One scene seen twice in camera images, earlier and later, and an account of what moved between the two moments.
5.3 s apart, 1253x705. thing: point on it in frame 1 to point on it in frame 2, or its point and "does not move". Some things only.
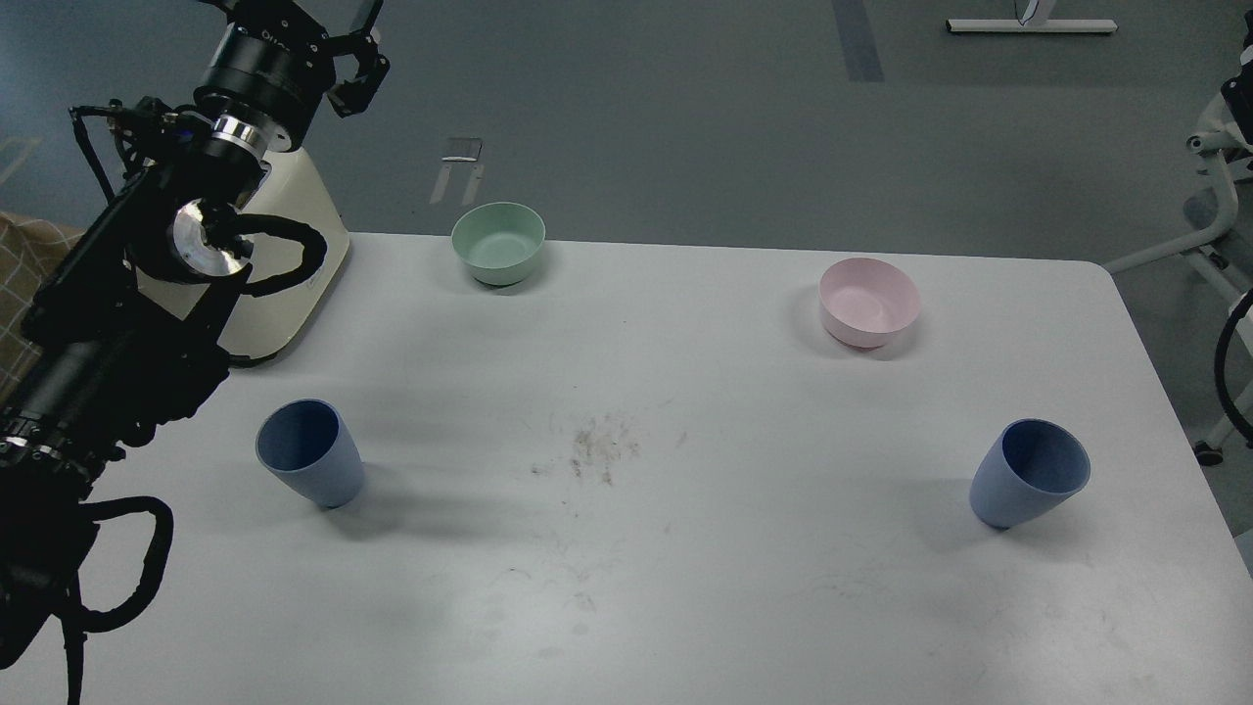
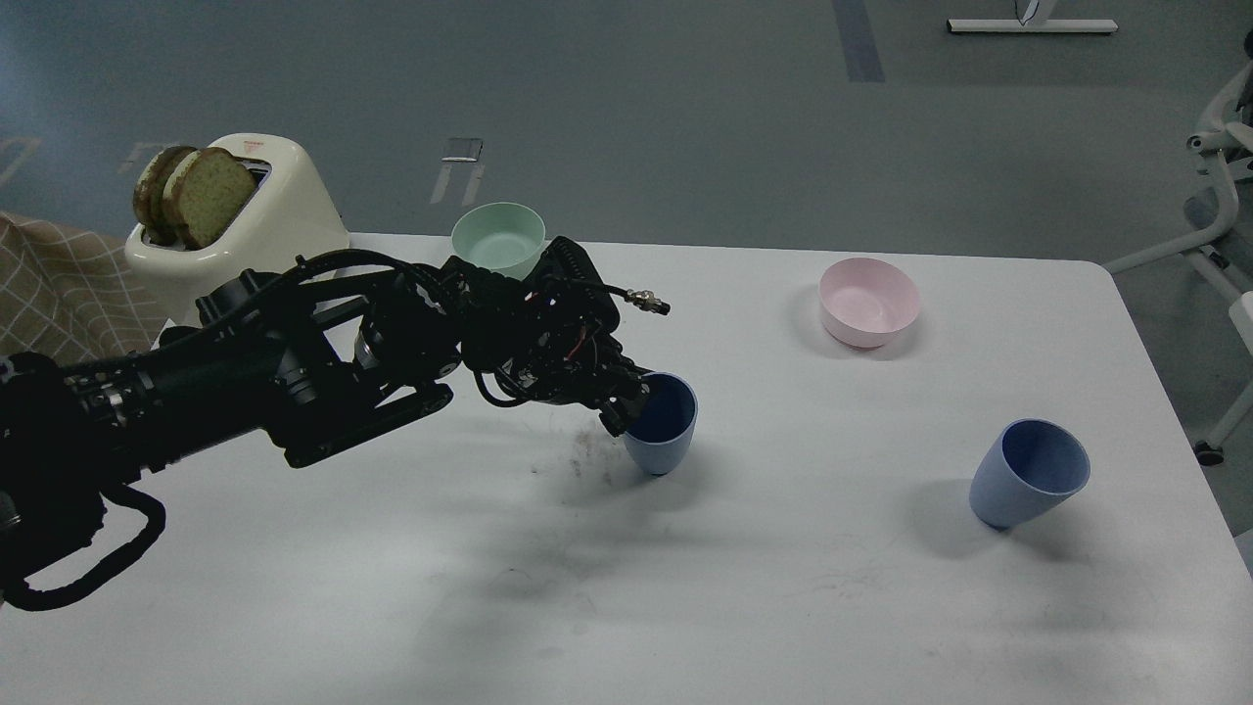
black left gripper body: (275, 67) to (546, 338)
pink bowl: (863, 302) does not move
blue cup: (307, 446) to (659, 439)
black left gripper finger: (354, 95) to (619, 400)
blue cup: (1030, 470) does not move
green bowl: (498, 242) does not move
